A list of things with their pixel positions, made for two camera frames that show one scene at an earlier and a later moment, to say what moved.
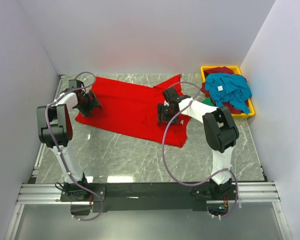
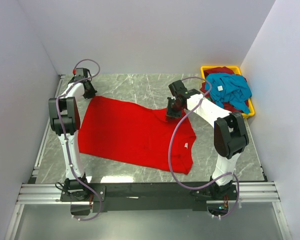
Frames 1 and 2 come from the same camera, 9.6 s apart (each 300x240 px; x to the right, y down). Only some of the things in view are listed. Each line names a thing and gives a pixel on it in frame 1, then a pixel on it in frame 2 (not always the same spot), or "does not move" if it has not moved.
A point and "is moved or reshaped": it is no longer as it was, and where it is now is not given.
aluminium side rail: (33, 179) does not move
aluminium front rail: (33, 194) does not move
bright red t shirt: (135, 107) is moved or reshaped
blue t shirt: (233, 88) does not move
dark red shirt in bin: (222, 70) does not move
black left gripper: (93, 106) to (92, 94)
